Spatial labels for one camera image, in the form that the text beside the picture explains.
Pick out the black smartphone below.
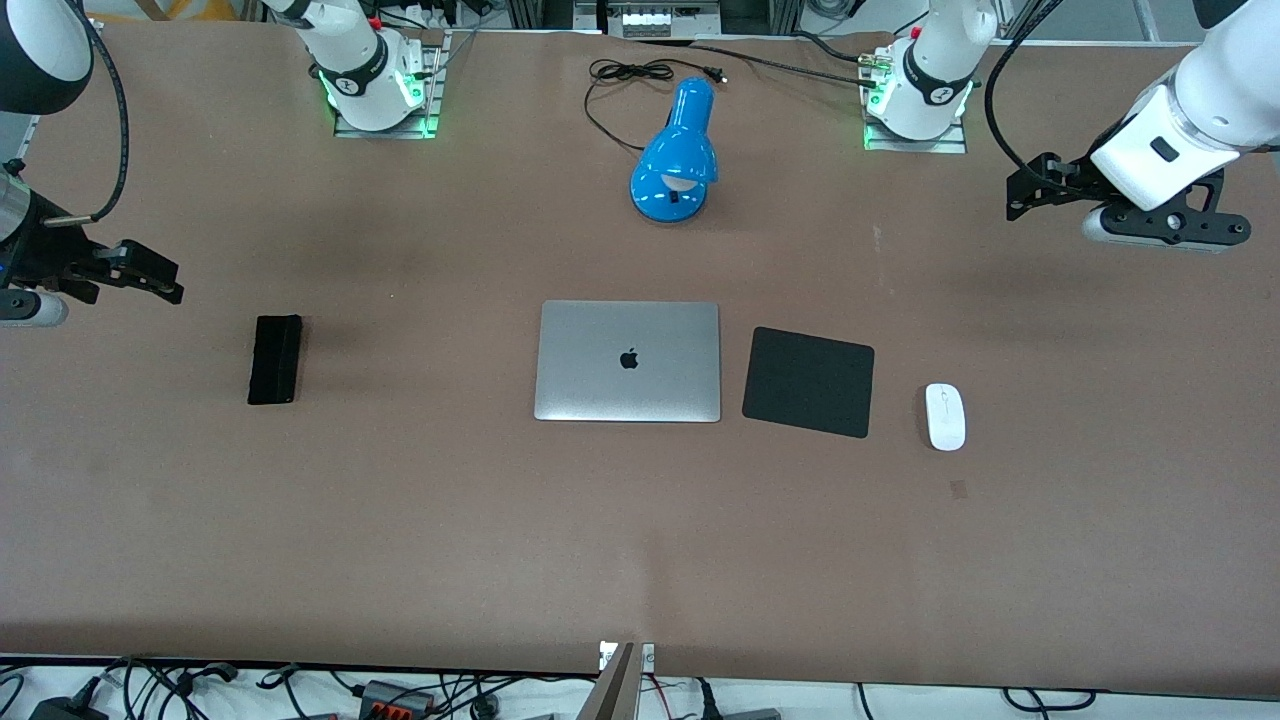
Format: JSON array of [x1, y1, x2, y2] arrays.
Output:
[[247, 314, 304, 407]]

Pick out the white computer mouse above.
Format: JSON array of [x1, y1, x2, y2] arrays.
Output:
[[924, 383, 967, 452]]

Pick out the black mouse pad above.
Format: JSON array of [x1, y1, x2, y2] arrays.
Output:
[[741, 326, 876, 439]]

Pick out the yellow box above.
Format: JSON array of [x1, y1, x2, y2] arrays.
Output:
[[85, 0, 266, 23]]

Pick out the blue desk lamp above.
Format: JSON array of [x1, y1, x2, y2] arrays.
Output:
[[629, 76, 719, 225]]

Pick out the grey power strip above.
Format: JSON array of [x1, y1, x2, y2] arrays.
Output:
[[620, 5, 723, 39]]

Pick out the black power adapter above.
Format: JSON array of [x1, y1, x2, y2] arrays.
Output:
[[28, 695, 109, 720]]

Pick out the silver closed laptop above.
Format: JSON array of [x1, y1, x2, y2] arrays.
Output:
[[533, 300, 722, 424]]

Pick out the grey connector box orange levers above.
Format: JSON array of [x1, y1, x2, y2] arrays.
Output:
[[355, 680, 438, 719]]

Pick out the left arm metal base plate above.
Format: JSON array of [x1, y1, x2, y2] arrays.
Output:
[[862, 45, 969, 154]]

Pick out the black base supply cable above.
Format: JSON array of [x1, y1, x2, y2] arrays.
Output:
[[640, 30, 886, 91]]

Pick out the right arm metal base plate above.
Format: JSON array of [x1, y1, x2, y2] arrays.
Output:
[[333, 30, 443, 139]]

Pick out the black lamp power cord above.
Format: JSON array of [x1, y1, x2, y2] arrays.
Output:
[[583, 58, 728, 153]]

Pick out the camera support post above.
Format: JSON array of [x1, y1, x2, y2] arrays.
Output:
[[577, 641, 641, 720]]

